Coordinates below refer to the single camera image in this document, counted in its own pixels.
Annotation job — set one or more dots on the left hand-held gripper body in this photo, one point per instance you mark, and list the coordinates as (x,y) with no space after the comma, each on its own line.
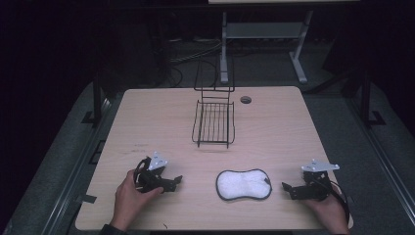
(150,178)

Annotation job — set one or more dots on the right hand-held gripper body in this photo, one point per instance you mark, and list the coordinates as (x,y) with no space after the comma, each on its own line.
(313,184)

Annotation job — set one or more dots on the white sponge pad black trim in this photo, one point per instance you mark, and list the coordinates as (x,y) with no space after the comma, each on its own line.
(243,184)

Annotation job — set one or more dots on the person's left hand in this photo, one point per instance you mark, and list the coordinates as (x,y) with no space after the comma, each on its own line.
(129,202)

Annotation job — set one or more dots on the person's right hand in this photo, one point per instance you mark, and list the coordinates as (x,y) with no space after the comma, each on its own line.
(328,213)

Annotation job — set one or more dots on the person's left sleeve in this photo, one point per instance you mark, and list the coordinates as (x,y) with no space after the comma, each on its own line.
(112,229)

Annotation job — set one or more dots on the black metal post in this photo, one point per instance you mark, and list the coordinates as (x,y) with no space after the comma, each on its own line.
(367,101)
(97,98)

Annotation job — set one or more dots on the grey metal table frame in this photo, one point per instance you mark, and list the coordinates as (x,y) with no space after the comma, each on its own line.
(261,31)

